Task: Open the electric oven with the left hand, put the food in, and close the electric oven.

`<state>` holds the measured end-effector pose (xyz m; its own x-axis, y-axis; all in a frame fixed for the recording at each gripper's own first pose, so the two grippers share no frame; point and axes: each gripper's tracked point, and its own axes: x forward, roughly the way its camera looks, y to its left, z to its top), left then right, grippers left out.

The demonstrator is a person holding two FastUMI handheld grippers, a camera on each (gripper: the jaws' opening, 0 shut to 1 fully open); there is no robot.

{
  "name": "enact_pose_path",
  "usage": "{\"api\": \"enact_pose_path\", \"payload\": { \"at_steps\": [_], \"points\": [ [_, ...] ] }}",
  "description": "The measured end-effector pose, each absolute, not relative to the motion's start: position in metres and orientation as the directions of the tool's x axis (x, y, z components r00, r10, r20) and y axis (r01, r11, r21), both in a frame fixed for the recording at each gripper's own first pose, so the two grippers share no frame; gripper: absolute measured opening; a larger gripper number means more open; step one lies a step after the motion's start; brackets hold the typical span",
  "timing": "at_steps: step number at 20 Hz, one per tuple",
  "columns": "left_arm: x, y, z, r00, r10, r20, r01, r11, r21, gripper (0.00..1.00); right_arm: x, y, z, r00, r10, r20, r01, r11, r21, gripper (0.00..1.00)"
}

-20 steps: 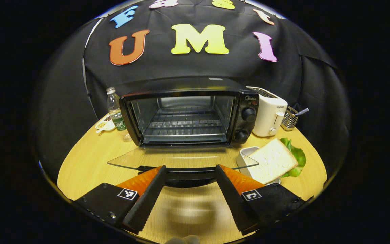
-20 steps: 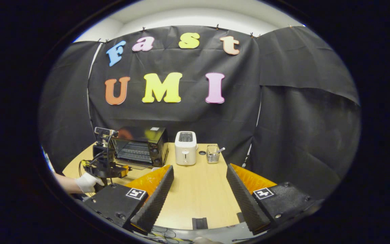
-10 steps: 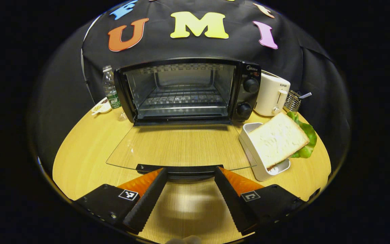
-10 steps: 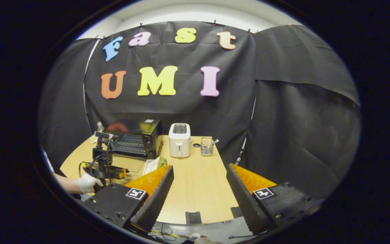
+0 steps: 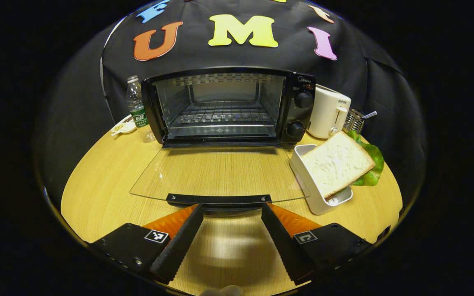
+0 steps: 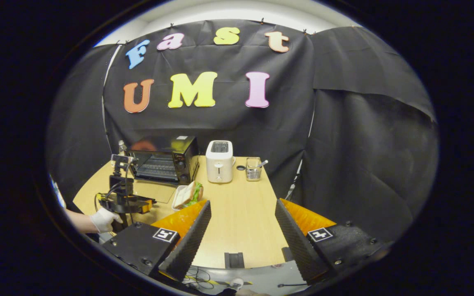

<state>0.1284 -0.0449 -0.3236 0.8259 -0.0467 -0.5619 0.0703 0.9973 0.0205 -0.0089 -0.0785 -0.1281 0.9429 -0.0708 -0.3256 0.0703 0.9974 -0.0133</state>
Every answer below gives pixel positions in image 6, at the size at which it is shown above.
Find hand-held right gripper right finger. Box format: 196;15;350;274
275;199;390;285

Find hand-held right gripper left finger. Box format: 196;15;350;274
101;200;212;282

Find sandwich with lettuce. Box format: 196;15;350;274
174;181;204;208

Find black electric oven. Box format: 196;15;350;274
126;136;200;204

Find white rectangular tray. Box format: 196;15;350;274
172;185;189;211

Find black table edge clamp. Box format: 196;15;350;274
225;252;244;269

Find white toaster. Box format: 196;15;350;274
205;140;236;184

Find black backdrop cloth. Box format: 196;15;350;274
47;18;439;243

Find black floor cable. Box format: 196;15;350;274
184;266;221;288

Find wire mesh utensil holder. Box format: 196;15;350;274
246;157;262;182

